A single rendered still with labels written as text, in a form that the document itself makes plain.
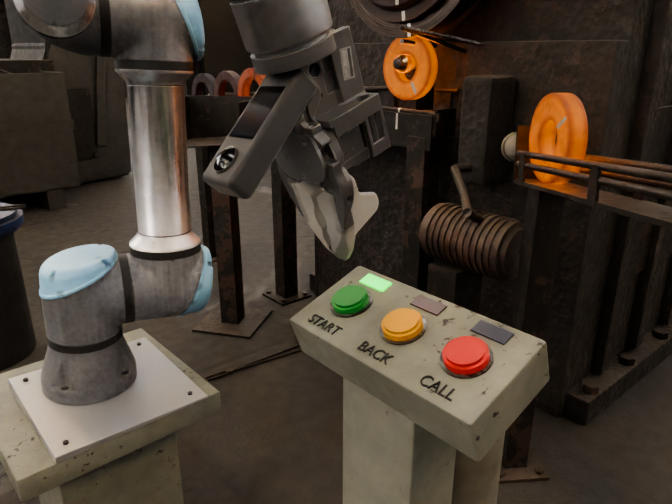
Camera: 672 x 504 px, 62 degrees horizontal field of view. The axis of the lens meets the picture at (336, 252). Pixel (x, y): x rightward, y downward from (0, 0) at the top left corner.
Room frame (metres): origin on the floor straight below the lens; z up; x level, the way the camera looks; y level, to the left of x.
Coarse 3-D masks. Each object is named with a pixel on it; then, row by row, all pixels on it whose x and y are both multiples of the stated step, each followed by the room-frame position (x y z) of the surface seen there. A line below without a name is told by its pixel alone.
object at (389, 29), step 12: (444, 0) 1.36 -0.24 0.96; (456, 0) 1.34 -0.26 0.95; (468, 0) 1.36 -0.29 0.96; (360, 12) 1.57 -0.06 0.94; (432, 12) 1.39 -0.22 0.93; (444, 12) 1.36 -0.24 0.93; (456, 12) 1.38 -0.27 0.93; (372, 24) 1.54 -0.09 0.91; (384, 24) 1.50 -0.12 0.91; (396, 24) 1.47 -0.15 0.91; (420, 24) 1.41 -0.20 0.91; (432, 24) 1.38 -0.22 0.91; (444, 24) 1.42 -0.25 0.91; (396, 36) 1.47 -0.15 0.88
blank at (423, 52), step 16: (400, 48) 1.48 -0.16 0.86; (416, 48) 1.44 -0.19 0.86; (432, 48) 1.44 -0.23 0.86; (384, 64) 1.52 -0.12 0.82; (416, 64) 1.44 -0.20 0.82; (432, 64) 1.42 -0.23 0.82; (400, 80) 1.48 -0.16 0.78; (416, 80) 1.44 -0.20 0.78; (432, 80) 1.43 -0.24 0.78; (400, 96) 1.48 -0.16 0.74; (416, 96) 1.44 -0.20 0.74
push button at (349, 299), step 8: (344, 288) 0.55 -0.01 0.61; (352, 288) 0.55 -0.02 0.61; (360, 288) 0.55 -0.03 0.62; (336, 296) 0.54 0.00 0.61; (344, 296) 0.54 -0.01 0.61; (352, 296) 0.54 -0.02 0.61; (360, 296) 0.53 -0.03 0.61; (368, 296) 0.54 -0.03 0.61; (336, 304) 0.53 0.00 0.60; (344, 304) 0.53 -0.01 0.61; (352, 304) 0.52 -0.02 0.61; (360, 304) 0.52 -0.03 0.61; (344, 312) 0.52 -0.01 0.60; (352, 312) 0.52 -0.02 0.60
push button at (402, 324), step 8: (392, 312) 0.50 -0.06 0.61; (400, 312) 0.49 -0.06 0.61; (408, 312) 0.49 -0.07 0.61; (416, 312) 0.49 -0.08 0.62; (384, 320) 0.49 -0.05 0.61; (392, 320) 0.48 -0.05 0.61; (400, 320) 0.48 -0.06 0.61; (408, 320) 0.48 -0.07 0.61; (416, 320) 0.48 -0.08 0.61; (384, 328) 0.48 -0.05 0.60; (392, 328) 0.47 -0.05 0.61; (400, 328) 0.47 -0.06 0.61; (408, 328) 0.47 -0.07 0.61; (416, 328) 0.47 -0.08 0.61; (392, 336) 0.47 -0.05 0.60; (400, 336) 0.46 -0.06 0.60; (408, 336) 0.46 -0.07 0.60
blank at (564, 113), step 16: (560, 96) 0.97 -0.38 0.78; (576, 96) 0.97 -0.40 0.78; (544, 112) 1.01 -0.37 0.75; (560, 112) 0.96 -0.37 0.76; (576, 112) 0.93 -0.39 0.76; (544, 128) 1.02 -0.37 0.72; (560, 128) 0.95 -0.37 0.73; (576, 128) 0.92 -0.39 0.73; (544, 144) 1.02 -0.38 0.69; (560, 144) 0.94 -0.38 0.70; (576, 144) 0.92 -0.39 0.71; (544, 176) 0.98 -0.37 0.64; (560, 176) 0.94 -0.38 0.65
